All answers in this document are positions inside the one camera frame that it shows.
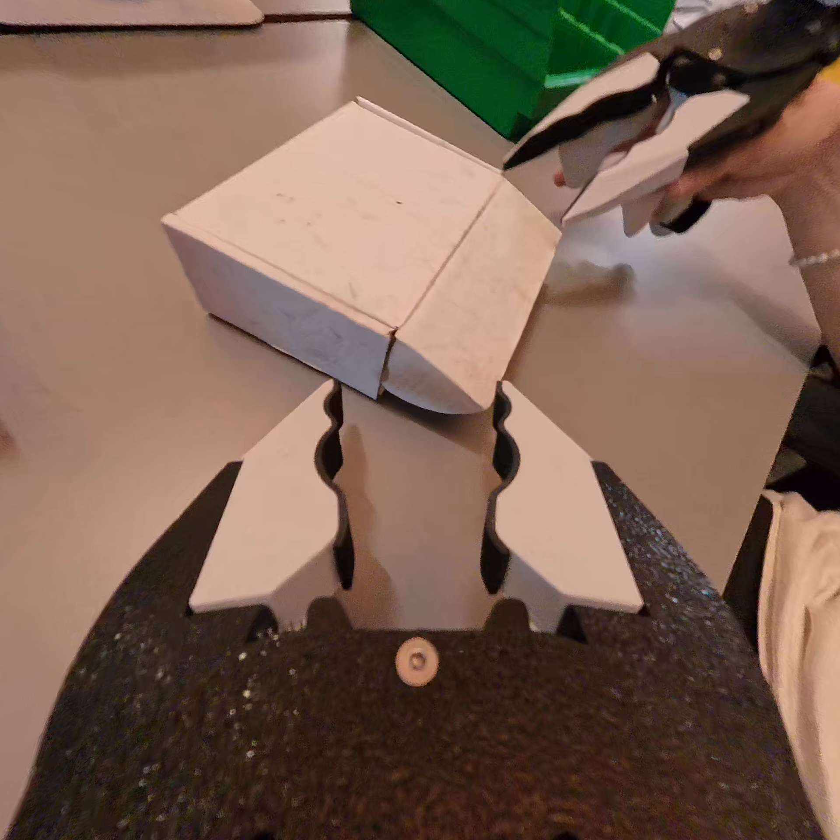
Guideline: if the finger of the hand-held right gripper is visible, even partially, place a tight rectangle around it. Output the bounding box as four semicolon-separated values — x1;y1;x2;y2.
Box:
503;52;673;190
561;88;751;238

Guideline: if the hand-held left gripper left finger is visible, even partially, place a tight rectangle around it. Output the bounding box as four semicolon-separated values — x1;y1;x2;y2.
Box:
188;379;355;634

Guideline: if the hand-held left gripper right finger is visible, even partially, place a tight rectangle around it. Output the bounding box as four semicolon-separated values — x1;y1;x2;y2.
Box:
481;381;645;635

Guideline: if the green plastic bin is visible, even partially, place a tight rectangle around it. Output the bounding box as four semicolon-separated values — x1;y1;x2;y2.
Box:
350;0;677;140

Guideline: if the white cardboard mailer box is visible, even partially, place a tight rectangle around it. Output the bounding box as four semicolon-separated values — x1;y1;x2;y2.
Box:
161;97;563;416

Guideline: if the person's right forearm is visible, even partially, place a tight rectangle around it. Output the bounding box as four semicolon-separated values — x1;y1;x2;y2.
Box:
781;187;840;345

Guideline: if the grey desk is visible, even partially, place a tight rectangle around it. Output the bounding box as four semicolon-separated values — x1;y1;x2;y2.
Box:
0;13;826;840

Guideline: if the person's right hand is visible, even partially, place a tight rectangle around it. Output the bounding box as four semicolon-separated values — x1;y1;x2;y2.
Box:
666;71;840;204

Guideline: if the person's cream shirt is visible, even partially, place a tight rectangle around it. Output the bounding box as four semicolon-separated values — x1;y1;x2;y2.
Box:
758;489;840;840

